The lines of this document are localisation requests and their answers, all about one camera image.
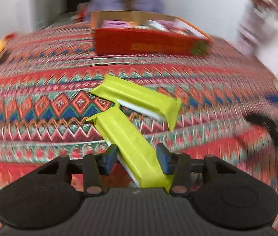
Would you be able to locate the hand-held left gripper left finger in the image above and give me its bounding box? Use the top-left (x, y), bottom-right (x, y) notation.
top-left (38, 144), bottom-right (118, 197)

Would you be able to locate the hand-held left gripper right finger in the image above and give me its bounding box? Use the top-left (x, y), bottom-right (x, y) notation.
top-left (156, 143), bottom-right (238, 197)

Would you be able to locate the yellow-green snack packet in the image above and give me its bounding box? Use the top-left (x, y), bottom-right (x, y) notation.
top-left (86, 107), bottom-right (174, 193)
top-left (89, 74), bottom-right (182, 132)

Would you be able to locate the red cardboard box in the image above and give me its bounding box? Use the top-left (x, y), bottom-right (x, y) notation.
top-left (90, 10), bottom-right (213, 57)

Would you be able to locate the pink snack packet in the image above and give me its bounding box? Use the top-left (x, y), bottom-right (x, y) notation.
top-left (102, 20), bottom-right (128, 29)

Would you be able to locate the pink ribbed vase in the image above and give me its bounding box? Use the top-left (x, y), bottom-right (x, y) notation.
top-left (236, 7), bottom-right (267, 54)

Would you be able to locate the red bag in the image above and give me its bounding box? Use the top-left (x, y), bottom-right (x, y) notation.
top-left (71, 4), bottom-right (90, 21)

